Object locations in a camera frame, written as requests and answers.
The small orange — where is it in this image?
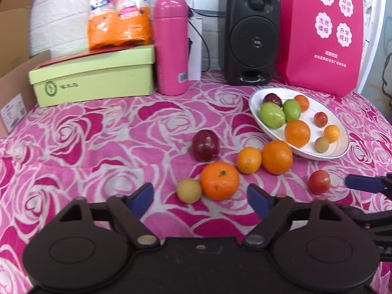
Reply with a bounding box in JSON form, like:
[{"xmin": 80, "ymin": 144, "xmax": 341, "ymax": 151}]
[{"xmin": 236, "ymin": 147, "xmax": 263, "ymax": 175}]

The small yellowish plum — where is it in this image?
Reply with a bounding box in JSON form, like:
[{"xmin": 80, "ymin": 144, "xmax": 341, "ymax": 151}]
[
  {"xmin": 177, "ymin": 178, "xmax": 203, "ymax": 204},
  {"xmin": 314, "ymin": 137, "xmax": 330, "ymax": 153}
]

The deep orange mandarin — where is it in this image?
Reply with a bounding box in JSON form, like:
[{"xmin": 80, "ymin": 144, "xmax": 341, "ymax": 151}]
[{"xmin": 293, "ymin": 95, "xmax": 310, "ymax": 113}]

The black speaker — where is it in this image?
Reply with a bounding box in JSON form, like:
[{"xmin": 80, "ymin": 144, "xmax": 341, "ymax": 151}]
[{"xmin": 218, "ymin": 0, "xmax": 282, "ymax": 86}]

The green shoe box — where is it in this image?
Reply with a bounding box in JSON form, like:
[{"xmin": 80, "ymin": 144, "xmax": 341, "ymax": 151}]
[{"xmin": 28, "ymin": 44, "xmax": 156, "ymax": 108}]

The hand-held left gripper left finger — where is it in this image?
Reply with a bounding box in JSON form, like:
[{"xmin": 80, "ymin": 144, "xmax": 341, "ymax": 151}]
[{"xmin": 58, "ymin": 183, "xmax": 160, "ymax": 249}]

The pink rose tablecloth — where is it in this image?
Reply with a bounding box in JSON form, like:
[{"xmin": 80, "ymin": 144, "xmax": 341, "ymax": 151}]
[{"xmin": 0, "ymin": 69, "xmax": 392, "ymax": 294}]

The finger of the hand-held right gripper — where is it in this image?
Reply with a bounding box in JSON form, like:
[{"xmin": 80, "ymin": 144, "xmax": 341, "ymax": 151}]
[
  {"xmin": 335, "ymin": 204, "xmax": 392, "ymax": 231},
  {"xmin": 345, "ymin": 173, "xmax": 392, "ymax": 195}
]

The pink thermos bottle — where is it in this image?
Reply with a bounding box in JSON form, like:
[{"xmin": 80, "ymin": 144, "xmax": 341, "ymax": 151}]
[{"xmin": 152, "ymin": 0, "xmax": 190, "ymax": 96}]

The white plate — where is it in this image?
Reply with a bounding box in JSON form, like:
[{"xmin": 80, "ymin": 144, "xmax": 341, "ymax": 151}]
[{"xmin": 249, "ymin": 87, "xmax": 350, "ymax": 160}]

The dark red plum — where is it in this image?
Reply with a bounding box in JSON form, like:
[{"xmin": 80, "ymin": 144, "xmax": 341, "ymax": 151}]
[
  {"xmin": 263, "ymin": 93, "xmax": 283, "ymax": 108},
  {"xmin": 192, "ymin": 129, "xmax": 220, "ymax": 163}
]

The small red-green plum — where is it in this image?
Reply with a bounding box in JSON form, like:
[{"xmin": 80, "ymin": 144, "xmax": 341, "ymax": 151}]
[{"xmin": 314, "ymin": 111, "xmax": 329, "ymax": 128}]

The mandarin with green stem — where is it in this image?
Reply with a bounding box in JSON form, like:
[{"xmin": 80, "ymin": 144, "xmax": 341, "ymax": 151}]
[{"xmin": 200, "ymin": 161, "xmax": 240, "ymax": 202}]

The cardboard box with label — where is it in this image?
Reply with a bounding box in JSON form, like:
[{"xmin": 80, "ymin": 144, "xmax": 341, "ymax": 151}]
[{"xmin": 0, "ymin": 50, "xmax": 52, "ymax": 138}]

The pack of paper cups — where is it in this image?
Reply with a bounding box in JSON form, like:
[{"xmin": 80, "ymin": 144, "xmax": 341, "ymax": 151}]
[{"xmin": 87, "ymin": 0, "xmax": 154, "ymax": 51}]

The pink non-woven bag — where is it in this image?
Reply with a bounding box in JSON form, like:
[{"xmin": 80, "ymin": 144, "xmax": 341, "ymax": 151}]
[{"xmin": 276, "ymin": 0, "xmax": 364, "ymax": 98}]

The white carton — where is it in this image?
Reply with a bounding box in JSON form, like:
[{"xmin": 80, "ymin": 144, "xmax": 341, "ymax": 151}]
[{"xmin": 187, "ymin": 17, "xmax": 203, "ymax": 82}]

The small red plum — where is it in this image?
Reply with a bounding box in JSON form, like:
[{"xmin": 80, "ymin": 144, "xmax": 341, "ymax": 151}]
[{"xmin": 308, "ymin": 170, "xmax": 331, "ymax": 195}]

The green mango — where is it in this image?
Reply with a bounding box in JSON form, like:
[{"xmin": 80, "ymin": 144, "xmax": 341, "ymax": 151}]
[
  {"xmin": 282, "ymin": 99, "xmax": 302, "ymax": 122},
  {"xmin": 258, "ymin": 102, "xmax": 286, "ymax": 129}
]

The large orange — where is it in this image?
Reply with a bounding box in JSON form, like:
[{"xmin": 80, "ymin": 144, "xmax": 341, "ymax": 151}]
[{"xmin": 284, "ymin": 119, "xmax": 311, "ymax": 148}]

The round orange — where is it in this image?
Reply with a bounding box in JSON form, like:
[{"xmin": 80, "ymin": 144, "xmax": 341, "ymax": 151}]
[{"xmin": 261, "ymin": 140, "xmax": 294, "ymax": 175}]

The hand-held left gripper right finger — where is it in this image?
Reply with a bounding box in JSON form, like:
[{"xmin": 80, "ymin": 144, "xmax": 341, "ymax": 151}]
[{"xmin": 243, "ymin": 184, "xmax": 341, "ymax": 248}]

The yellow-orange citrus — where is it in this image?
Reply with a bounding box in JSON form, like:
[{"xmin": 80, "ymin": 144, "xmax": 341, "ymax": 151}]
[{"xmin": 323, "ymin": 124, "xmax": 340, "ymax": 143}]

